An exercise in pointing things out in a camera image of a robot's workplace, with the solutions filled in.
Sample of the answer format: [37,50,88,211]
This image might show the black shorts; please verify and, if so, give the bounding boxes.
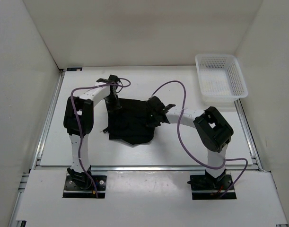
[103,98,155,145]

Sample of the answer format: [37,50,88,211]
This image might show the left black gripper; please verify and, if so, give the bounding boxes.
[103,94,121,116]

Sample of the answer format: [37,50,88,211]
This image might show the aluminium front rail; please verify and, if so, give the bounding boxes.
[34,164,259,172]

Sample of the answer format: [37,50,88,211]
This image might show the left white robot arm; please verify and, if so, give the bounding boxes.
[63,75,123,189]

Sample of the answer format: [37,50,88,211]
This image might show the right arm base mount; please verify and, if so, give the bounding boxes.
[187,171,237,201]

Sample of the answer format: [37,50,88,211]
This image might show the aluminium right rail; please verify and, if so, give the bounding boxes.
[234,99,263,171]

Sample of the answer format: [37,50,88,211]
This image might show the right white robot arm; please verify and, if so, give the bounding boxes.
[146,96,234,189]

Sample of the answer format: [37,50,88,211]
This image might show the white plastic mesh basket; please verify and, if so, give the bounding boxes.
[195,54,248,104]

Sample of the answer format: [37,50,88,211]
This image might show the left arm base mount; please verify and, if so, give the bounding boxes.
[62,168,107,199]

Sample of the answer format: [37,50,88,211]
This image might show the aluminium rail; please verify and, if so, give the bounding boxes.
[234,99,263,171]
[34,164,259,172]
[8,69,66,227]

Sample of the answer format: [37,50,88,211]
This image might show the aluminium left rail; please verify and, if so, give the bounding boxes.
[8,69,66,227]

